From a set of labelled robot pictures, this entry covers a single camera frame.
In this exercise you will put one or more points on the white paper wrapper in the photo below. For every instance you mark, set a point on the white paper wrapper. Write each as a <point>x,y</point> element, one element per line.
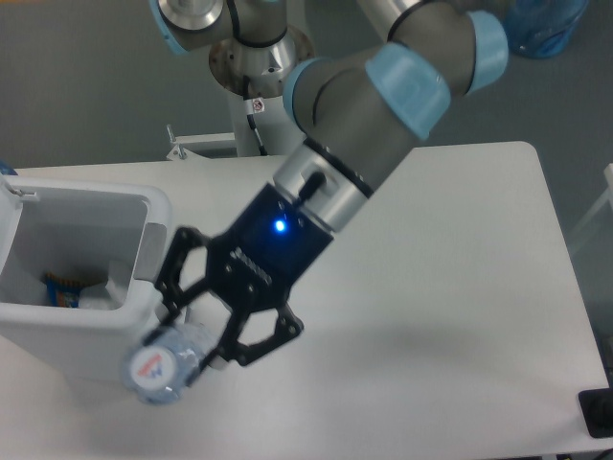
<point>110,294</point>

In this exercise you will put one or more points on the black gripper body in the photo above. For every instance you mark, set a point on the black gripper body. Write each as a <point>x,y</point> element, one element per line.
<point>253,265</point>

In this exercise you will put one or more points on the white trash can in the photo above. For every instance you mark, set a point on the white trash can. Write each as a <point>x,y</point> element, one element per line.
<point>74,229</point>

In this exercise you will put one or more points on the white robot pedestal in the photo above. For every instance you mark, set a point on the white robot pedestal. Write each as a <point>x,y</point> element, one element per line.
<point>254,81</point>

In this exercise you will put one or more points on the blue plastic bag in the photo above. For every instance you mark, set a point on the blue plastic bag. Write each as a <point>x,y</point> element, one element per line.
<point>541,29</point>

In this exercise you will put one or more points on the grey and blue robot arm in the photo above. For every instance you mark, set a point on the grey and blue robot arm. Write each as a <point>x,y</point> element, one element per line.
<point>362,115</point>

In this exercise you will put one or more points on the clear plastic water bottle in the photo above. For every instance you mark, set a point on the clear plastic water bottle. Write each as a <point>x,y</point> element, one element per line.
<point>158,373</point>

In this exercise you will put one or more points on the black device at table edge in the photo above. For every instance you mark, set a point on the black device at table edge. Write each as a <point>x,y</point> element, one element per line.
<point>596,407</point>

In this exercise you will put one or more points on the white base frame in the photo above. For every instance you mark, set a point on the white base frame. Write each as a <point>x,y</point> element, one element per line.
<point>218,145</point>

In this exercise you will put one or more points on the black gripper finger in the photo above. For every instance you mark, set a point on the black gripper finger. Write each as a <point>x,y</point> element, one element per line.
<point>175,298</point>
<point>248,336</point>

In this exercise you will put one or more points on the orange blue snack wrapper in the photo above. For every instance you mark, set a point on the orange blue snack wrapper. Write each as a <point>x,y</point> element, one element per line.
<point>63,293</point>

